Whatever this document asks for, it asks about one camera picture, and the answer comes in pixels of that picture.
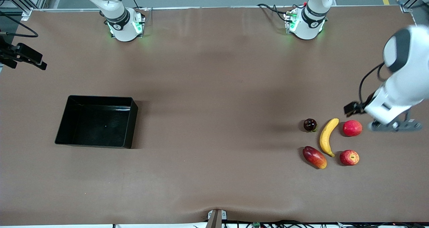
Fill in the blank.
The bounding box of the yellow banana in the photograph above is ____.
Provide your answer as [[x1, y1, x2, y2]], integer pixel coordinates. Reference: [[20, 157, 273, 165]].
[[319, 118, 340, 157]]

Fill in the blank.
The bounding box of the red apple with sticker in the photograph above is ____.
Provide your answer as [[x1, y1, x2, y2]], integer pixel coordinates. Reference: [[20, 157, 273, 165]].
[[340, 150, 360, 166]]

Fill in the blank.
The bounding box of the black plastic box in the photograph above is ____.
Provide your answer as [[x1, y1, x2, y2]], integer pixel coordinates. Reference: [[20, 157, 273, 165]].
[[55, 95, 138, 149]]

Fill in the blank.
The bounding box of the plain red apple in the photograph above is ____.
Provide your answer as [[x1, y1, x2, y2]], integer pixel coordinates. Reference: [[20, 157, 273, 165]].
[[343, 120, 363, 137]]

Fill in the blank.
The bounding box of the dark purple mangosteen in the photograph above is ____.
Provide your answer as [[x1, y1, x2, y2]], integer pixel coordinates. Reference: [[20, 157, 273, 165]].
[[303, 119, 318, 133]]

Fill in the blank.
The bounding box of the red yellow mango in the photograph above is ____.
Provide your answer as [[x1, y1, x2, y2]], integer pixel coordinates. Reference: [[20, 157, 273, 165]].
[[302, 146, 327, 169]]

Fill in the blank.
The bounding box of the table cover mat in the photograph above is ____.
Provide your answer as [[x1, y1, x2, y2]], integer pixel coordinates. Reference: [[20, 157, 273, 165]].
[[0, 5, 429, 226]]

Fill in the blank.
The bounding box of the black left base cable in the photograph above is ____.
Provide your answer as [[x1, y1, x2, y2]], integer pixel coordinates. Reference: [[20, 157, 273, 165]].
[[257, 3, 295, 22]]

